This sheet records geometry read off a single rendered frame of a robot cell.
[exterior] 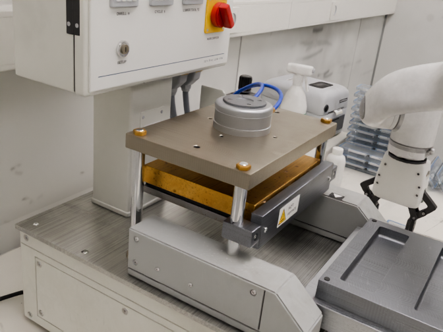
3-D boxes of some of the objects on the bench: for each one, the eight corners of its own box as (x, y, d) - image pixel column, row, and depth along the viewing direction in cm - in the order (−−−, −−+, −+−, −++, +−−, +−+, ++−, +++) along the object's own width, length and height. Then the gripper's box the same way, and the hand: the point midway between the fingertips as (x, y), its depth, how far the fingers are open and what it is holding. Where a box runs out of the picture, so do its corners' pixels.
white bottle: (339, 203, 136) (349, 153, 130) (320, 201, 136) (329, 150, 130) (335, 195, 140) (345, 145, 135) (317, 193, 140) (327, 143, 135)
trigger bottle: (271, 143, 161) (283, 64, 151) (279, 136, 168) (291, 60, 158) (298, 149, 158) (312, 69, 148) (305, 142, 165) (319, 65, 155)
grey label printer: (254, 126, 175) (261, 76, 169) (285, 116, 190) (292, 70, 184) (318, 147, 162) (328, 94, 156) (345, 134, 177) (355, 85, 171)
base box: (24, 321, 83) (18, 228, 76) (167, 232, 113) (172, 161, 106) (338, 521, 58) (370, 409, 52) (414, 340, 88) (441, 254, 82)
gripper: (361, 143, 106) (344, 219, 112) (448, 168, 97) (424, 249, 104) (374, 135, 111) (357, 207, 118) (457, 159, 103) (434, 236, 109)
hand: (390, 221), depth 110 cm, fingers open, 7 cm apart
